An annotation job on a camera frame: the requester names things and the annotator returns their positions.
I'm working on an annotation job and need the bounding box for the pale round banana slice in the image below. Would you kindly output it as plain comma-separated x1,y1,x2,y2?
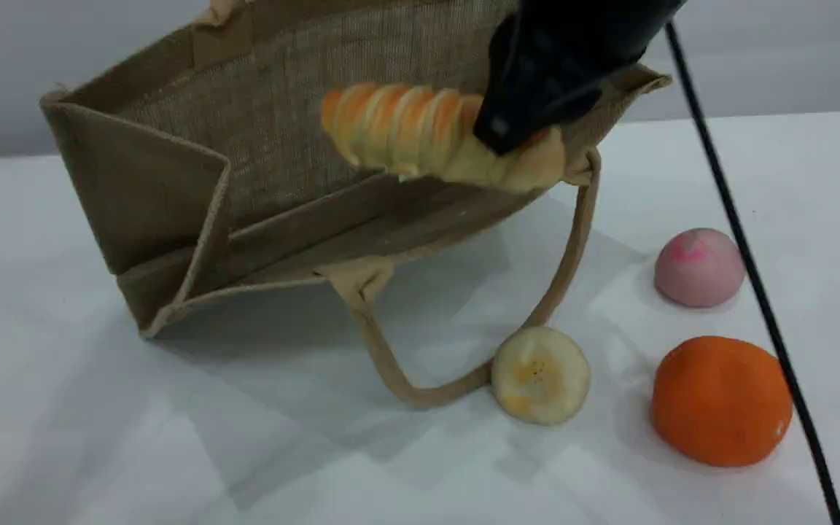
491,326,592,427

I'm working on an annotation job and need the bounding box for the pink peach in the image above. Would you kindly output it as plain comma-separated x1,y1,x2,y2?
654,228,747,309

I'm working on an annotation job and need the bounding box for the thin black cable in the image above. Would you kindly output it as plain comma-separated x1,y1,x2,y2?
664,20,840,525

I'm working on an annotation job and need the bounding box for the orange fruit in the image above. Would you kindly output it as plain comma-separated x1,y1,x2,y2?
652,335,794,468

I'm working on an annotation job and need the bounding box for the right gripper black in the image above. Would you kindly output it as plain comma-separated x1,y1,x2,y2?
473,0,687,156

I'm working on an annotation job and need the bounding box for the long striped bread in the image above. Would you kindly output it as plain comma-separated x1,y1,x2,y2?
320,82,567,194

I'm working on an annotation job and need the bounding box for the brown jute tote bag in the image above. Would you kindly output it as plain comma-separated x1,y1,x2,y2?
39,0,674,409

